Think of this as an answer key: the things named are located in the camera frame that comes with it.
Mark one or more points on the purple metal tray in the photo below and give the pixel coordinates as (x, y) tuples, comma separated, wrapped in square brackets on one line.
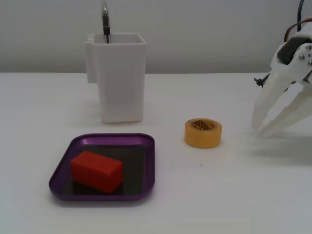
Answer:
[(139, 156)]

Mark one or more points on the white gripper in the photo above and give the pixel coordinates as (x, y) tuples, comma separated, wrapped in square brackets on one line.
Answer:
[(283, 73)]

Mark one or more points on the black pen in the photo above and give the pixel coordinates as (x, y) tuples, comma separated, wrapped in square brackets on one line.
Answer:
[(105, 22)]

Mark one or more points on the red rectangular block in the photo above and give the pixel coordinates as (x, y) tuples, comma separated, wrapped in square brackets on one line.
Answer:
[(97, 173)]

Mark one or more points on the yellow tape roll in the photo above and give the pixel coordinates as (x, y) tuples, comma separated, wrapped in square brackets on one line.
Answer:
[(202, 139)]

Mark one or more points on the white plastic pen holder box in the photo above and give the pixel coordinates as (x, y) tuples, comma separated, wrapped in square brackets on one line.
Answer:
[(120, 83)]

